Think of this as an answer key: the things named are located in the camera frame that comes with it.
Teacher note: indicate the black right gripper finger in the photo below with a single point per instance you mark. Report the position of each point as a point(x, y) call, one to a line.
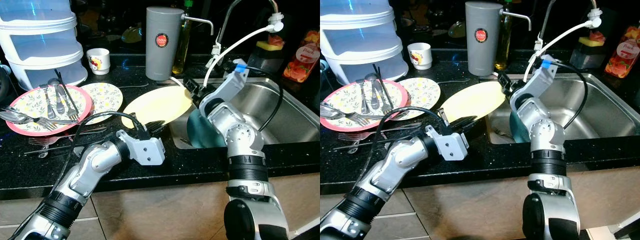
point(502, 91)
point(187, 82)
point(191, 96)
point(500, 77)

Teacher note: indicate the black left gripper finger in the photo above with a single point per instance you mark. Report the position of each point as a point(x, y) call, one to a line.
point(155, 122)
point(469, 126)
point(162, 129)
point(462, 120)

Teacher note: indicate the pale yellow plate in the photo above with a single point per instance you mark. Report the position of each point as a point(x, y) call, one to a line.
point(472, 100)
point(157, 107)

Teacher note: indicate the pink rimmed floral plate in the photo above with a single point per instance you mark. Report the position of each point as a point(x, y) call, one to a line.
point(345, 97)
point(27, 107)

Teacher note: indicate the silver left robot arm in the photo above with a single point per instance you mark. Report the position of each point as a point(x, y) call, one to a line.
point(90, 165)
point(400, 160)

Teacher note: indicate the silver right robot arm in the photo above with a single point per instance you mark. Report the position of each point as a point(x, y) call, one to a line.
point(547, 135)
point(245, 140)

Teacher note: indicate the grey water dispenser jug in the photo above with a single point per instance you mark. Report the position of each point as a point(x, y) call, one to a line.
point(162, 55)
point(482, 50)

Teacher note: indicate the olive oil bottle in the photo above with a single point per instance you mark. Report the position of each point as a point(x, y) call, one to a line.
point(187, 45)
point(505, 45)

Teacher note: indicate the teal bowl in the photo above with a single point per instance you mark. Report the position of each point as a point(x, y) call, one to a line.
point(197, 132)
point(517, 132)

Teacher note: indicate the small yellow floral plate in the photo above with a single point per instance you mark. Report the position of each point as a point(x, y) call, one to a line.
point(105, 97)
point(422, 92)

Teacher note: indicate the black sponge holder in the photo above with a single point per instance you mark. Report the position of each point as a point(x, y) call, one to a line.
point(582, 56)
point(262, 62)

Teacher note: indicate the white printed mug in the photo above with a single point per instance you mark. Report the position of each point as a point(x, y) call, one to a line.
point(98, 60)
point(420, 55)

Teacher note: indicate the beige cabinet front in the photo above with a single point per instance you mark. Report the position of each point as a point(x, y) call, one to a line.
point(165, 210)
point(490, 210)

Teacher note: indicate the yellow sponge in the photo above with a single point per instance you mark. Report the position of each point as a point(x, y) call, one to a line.
point(267, 47)
point(592, 42)

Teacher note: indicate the stainless steel sink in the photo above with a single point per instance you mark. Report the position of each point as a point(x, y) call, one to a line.
point(590, 105)
point(280, 110)

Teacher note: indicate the fruit print soap bottle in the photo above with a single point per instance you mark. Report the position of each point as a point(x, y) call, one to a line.
point(300, 62)
point(622, 55)

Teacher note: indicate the large silver spoon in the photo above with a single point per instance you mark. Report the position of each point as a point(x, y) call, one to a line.
point(12, 117)
point(331, 111)

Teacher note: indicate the white stacked plastic container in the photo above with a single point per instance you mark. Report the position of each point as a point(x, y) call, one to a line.
point(360, 45)
point(40, 50)

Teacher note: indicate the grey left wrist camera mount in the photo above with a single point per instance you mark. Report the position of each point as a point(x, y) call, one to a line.
point(452, 145)
point(147, 150)

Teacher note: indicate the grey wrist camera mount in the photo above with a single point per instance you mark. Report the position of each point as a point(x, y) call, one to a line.
point(537, 82)
point(452, 145)
point(227, 87)
point(147, 150)

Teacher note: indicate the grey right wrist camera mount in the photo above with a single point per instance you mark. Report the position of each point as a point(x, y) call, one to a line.
point(537, 82)
point(227, 87)

